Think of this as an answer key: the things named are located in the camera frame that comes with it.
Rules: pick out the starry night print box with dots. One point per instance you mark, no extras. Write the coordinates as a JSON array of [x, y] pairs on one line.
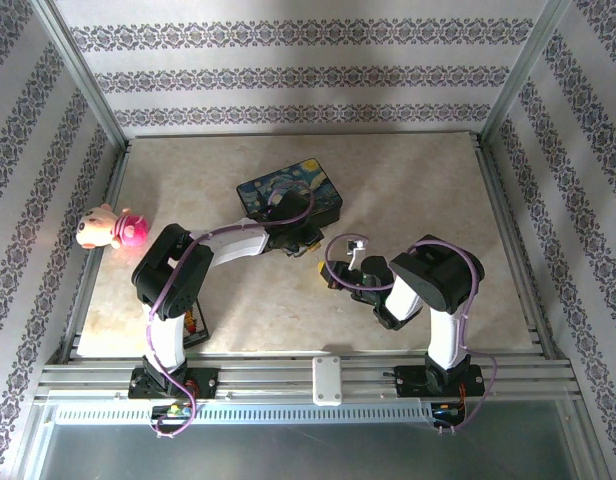
[[325, 187]]

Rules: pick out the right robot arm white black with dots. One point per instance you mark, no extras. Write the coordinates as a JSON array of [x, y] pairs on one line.
[[438, 270]]

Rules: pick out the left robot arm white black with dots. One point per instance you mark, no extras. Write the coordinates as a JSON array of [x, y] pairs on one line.
[[170, 270]]

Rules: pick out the black device with yellow-red label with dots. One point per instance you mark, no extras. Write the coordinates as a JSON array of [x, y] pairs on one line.
[[198, 327]]

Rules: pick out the pink cream plush toy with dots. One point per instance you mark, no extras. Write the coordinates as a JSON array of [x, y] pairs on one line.
[[130, 230]]

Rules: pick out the connector board with coloured plugs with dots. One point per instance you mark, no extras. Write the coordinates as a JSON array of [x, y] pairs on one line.
[[174, 411]]

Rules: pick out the aluminium back rail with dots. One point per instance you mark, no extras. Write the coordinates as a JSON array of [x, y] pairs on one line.
[[303, 134]]

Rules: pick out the white plastic rail bracket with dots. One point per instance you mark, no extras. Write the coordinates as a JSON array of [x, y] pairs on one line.
[[328, 380]]

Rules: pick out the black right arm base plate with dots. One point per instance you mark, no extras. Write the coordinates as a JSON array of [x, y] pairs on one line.
[[410, 382]]

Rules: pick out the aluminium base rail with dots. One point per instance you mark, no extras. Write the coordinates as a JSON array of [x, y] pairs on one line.
[[268, 382]]

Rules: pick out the aluminium side rail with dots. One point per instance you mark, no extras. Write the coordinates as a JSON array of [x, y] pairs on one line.
[[518, 240], [98, 240]]

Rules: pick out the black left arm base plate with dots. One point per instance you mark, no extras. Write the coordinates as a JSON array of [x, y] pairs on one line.
[[205, 385]]

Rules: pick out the aluminium frame post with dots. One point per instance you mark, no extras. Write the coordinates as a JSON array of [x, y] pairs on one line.
[[83, 75], [525, 75]]

